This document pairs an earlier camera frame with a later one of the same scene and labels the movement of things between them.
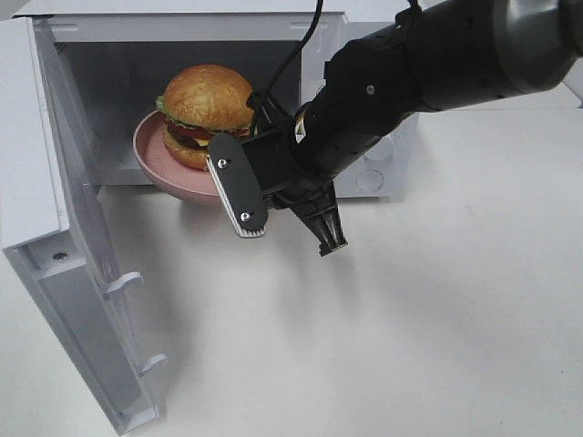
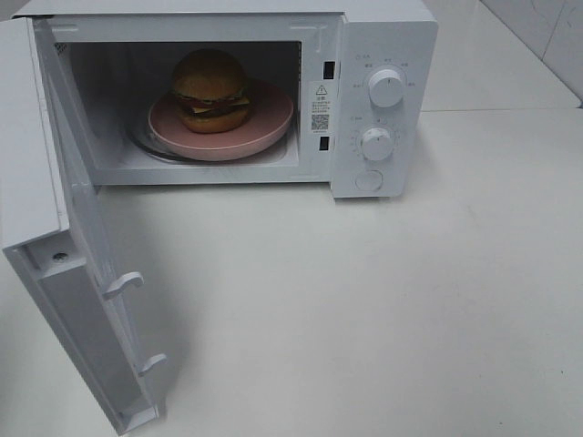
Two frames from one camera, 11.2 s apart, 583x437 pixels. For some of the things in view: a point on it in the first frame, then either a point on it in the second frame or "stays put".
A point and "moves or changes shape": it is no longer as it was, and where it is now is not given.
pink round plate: x=148 y=141 to x=271 y=113
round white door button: x=370 y=179 stays put
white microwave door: x=51 y=231 stays put
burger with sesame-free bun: x=200 y=102 moves or changes shape
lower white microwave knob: x=384 y=149 stays put
